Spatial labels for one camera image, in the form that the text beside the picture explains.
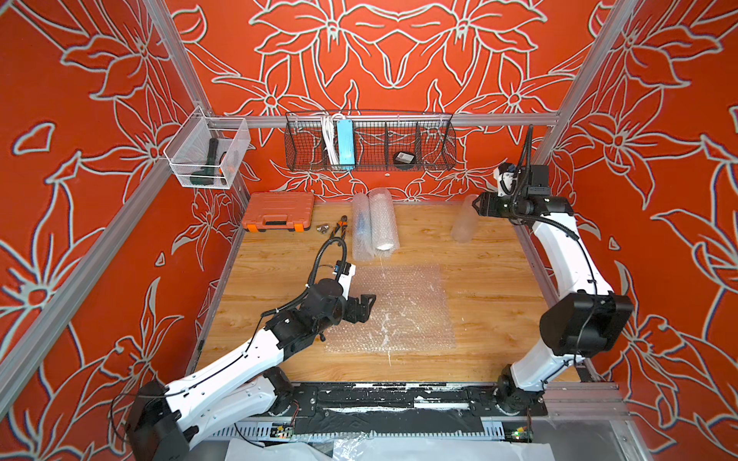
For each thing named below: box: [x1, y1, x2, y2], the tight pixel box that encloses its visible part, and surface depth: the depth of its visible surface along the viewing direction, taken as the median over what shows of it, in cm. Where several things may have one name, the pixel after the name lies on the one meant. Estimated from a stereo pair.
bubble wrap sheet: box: [325, 264, 457, 353], surface depth 89 cm
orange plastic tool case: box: [242, 192, 316, 233], surface depth 115 cm
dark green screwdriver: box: [189, 137, 219, 186], surface depth 83 cm
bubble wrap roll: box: [369, 187, 398, 252], surface depth 106 cm
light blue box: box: [337, 119, 355, 170], surface depth 91 cm
